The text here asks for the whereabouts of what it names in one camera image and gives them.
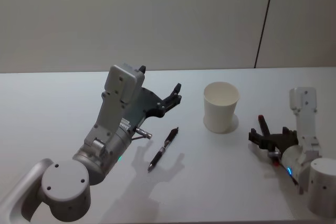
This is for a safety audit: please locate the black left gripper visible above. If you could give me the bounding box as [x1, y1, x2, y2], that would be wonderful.
[122, 65, 183, 131]

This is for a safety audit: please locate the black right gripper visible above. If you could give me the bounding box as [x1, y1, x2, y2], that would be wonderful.
[248, 114, 300, 157]

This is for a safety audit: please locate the white paper cup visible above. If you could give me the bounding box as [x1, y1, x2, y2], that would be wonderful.
[203, 81, 240, 134]

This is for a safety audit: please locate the black ballpoint pen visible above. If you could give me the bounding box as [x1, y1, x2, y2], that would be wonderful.
[147, 126, 180, 174]

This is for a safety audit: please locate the thin cable with silver plug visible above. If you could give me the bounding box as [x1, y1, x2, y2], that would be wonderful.
[130, 126, 153, 142]

